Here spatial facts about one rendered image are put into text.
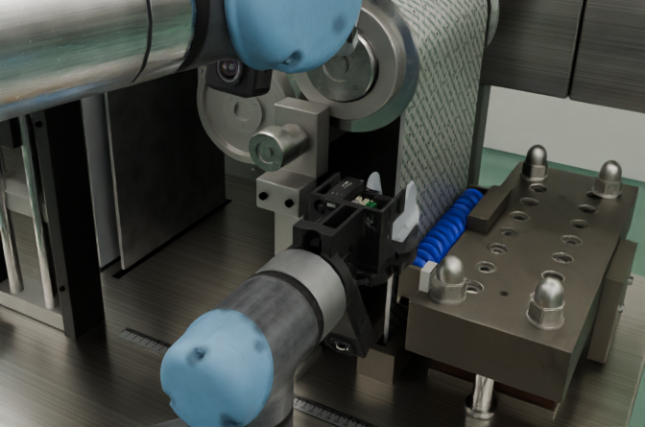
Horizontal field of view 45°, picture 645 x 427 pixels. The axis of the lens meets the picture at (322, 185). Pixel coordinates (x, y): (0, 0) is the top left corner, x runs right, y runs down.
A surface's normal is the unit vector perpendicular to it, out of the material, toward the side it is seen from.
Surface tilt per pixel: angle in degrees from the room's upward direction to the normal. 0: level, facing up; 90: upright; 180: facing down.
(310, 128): 90
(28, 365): 0
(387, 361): 90
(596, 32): 90
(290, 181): 0
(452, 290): 90
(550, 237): 0
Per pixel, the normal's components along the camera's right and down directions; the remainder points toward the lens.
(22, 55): 0.73, 0.44
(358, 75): -0.48, 0.37
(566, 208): 0.03, -0.90
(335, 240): 0.88, 0.23
